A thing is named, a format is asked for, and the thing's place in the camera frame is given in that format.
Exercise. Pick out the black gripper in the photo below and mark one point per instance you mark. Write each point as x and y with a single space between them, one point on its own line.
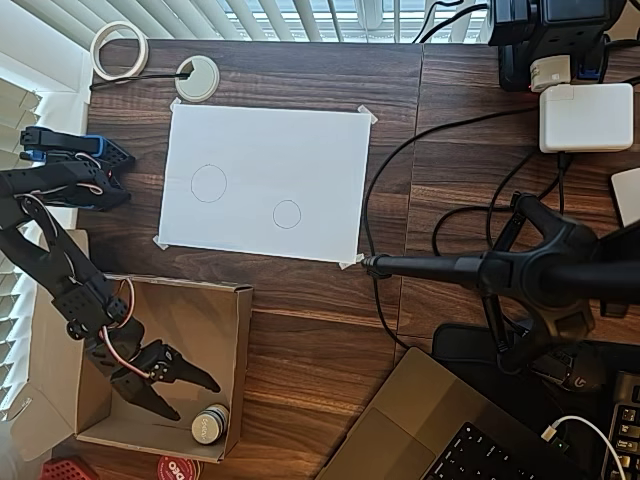
141 376

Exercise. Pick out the small silver round tin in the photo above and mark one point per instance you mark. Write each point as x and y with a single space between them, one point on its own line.
209 425

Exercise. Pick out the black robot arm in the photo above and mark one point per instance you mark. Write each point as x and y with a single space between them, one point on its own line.
60 260

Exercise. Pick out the open cardboard box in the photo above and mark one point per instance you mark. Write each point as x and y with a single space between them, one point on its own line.
200 320

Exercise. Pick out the red perforated base block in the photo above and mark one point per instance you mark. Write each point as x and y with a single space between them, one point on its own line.
62 470

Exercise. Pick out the masking tape corner piece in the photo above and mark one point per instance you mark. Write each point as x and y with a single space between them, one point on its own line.
175 104
159 243
350 262
369 115

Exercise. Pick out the white paper sheet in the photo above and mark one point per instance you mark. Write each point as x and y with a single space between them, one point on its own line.
280 165

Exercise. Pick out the grey laptop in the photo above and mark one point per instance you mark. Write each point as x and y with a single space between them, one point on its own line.
415 425

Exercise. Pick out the black mouse pad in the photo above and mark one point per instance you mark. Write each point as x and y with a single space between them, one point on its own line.
460 345

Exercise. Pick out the vertical blinds without view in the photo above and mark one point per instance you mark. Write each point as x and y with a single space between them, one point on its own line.
15 115

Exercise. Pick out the masking tape roll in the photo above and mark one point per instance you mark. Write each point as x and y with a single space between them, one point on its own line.
96 52

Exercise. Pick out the vertical blinds with view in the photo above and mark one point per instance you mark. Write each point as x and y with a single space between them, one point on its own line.
280 20

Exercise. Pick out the black computer mouse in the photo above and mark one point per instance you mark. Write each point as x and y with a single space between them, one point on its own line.
585 375

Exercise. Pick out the black keyboard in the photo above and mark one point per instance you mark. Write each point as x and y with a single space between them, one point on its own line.
627 430

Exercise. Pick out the small white plug adapter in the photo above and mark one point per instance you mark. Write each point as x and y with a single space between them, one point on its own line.
550 72

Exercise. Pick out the white power adapter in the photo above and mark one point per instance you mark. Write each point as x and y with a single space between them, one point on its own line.
585 117

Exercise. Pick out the white flat device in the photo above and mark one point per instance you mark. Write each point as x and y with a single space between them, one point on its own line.
627 197

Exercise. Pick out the black power strip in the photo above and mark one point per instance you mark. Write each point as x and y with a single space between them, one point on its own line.
545 22

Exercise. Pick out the blue plug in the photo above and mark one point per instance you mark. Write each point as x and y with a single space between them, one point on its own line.
590 67

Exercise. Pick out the black camera tripod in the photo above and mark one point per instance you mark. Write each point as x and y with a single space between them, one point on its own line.
545 275

